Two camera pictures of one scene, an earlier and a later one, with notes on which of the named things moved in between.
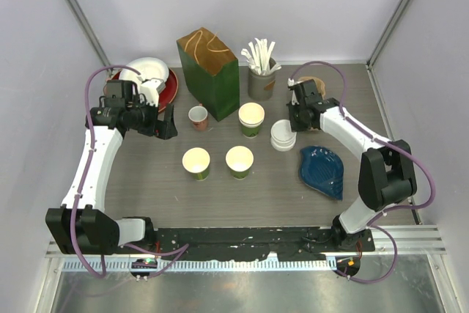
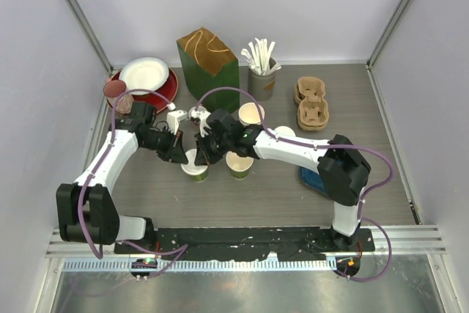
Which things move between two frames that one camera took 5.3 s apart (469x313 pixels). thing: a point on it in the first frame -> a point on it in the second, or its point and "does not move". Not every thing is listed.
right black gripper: (296, 127) -> (204, 157)
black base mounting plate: (246, 244) does not move
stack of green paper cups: (251, 116) does not move
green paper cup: (239, 159) does not move
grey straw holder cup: (261, 87) does not move
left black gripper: (163, 130) -> (174, 152)
